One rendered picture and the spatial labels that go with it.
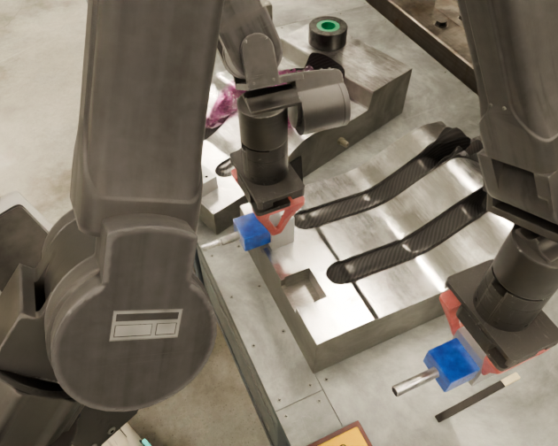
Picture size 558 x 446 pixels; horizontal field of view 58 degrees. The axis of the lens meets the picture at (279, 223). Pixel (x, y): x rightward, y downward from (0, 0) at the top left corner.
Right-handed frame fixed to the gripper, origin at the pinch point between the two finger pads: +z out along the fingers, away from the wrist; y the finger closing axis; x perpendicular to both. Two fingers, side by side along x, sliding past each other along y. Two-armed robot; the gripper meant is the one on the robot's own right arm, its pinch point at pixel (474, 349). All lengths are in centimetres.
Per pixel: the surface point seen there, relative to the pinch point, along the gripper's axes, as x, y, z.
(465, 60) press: -57, 67, 15
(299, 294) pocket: 11.8, 19.4, 9.0
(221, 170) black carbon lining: 13, 49, 10
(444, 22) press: -62, 82, 14
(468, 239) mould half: -12.5, 14.9, 3.6
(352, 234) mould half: 0.7, 24.2, 6.5
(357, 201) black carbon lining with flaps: -3.7, 30.3, 7.0
